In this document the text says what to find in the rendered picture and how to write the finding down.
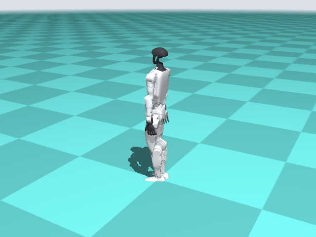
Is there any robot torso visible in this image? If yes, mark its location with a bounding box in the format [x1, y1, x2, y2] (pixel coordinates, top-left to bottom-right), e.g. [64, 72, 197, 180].
[150, 67, 169, 121]

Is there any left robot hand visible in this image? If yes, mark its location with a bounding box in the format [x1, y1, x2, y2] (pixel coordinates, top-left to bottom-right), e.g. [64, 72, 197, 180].
[145, 118, 157, 136]

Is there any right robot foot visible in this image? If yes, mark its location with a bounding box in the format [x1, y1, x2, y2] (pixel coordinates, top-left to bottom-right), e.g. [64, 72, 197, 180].
[152, 172, 169, 179]

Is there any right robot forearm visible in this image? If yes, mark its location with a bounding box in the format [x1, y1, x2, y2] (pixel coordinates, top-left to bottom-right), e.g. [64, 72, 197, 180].
[161, 92, 168, 107]

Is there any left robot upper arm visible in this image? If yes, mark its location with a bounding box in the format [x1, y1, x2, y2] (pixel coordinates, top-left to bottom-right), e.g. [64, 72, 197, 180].
[145, 72, 157, 101]

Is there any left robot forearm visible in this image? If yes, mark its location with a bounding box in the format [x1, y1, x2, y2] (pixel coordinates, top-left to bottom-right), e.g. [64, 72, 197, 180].
[144, 96, 153, 122]

